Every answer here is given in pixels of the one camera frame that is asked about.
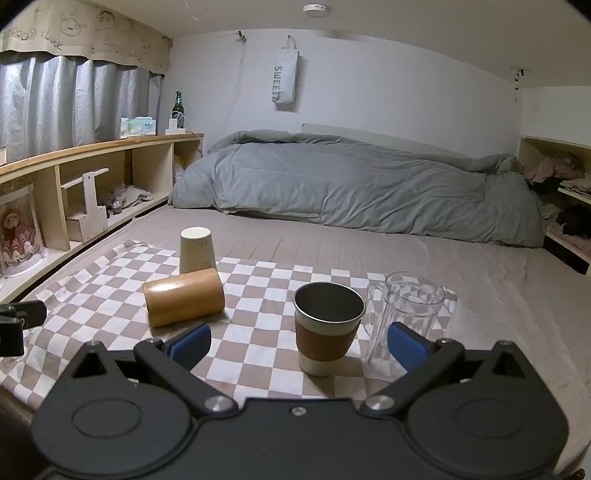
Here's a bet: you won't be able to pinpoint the long wooden shelf unit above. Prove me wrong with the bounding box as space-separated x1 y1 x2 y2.
0 132 205 297

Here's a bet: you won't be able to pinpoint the beige doodled valance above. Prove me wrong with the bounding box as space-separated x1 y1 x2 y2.
0 0 173 77

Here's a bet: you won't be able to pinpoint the grey curtain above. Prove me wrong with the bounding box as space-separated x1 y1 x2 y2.
0 50 165 154

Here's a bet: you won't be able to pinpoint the grey duvet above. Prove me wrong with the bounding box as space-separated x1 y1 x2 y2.
167 130 546 248

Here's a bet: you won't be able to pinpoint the bamboo wooden cup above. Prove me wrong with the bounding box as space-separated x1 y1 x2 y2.
143 268 226 328

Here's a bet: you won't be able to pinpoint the brown white checkered cloth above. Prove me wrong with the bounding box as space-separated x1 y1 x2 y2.
0 239 459 403

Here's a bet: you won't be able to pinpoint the clear jar with plush toy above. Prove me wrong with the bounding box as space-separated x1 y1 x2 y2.
0 182 47 278

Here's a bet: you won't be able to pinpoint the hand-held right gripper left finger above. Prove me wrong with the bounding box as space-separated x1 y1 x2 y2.
67 322 239 420

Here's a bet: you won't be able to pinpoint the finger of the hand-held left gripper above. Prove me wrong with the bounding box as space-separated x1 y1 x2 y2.
0 300 48 357

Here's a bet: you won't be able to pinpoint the pink folded clothes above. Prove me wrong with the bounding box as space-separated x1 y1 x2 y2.
526 154 591 195

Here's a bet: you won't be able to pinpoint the white paper cup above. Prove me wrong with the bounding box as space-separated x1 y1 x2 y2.
179 226 218 276

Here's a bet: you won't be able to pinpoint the dark folded clothes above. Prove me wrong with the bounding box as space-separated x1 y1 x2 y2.
553 203 591 239

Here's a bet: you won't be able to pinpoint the clear plastic cup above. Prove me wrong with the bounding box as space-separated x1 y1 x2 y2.
366 271 447 378

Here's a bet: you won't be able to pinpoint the white wall cable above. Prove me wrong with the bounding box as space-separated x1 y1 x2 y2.
185 30 250 127

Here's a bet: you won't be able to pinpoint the white hanging fabric bag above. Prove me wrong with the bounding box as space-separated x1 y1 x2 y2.
270 35 301 112

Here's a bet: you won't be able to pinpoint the metal cup with brown sleeve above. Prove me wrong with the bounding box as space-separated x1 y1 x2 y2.
293 282 367 377

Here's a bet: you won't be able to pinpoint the small wooden stand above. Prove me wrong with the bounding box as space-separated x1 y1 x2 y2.
60 168 110 243

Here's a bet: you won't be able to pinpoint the wooden clothes shelf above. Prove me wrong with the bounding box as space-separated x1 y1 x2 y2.
517 136 591 276

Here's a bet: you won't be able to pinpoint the tissue pack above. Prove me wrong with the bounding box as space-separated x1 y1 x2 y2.
120 116 157 138

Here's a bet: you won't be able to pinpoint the beige clothes pile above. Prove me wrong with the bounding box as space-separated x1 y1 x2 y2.
98 184 156 216

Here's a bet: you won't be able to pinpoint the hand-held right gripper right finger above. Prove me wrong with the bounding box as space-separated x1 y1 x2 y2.
361 322 529 416

